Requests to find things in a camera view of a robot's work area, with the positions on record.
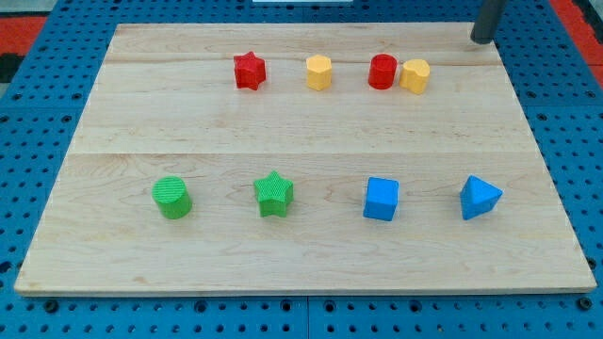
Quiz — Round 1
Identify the yellow heart block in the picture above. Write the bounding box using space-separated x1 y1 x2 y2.
399 59 431 95

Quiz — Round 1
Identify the green star block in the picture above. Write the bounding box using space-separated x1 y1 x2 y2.
253 170 294 218

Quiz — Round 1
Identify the blue cube block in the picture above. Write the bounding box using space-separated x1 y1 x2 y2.
363 177 399 221

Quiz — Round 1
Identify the yellow hexagon block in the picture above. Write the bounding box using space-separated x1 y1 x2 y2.
306 55 333 90

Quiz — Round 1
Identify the red star block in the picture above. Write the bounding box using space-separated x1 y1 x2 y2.
234 51 267 90

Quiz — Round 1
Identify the red cylinder block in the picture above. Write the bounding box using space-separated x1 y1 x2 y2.
367 54 398 89

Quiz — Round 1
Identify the green cylinder block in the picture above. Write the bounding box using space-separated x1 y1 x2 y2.
152 176 192 219

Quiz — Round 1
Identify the light wooden board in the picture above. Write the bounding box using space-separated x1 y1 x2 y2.
14 23 596 297

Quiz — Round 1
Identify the blue triangular prism block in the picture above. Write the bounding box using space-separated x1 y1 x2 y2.
460 175 503 220

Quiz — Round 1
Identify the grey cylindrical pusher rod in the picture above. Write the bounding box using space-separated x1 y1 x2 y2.
470 0 508 44

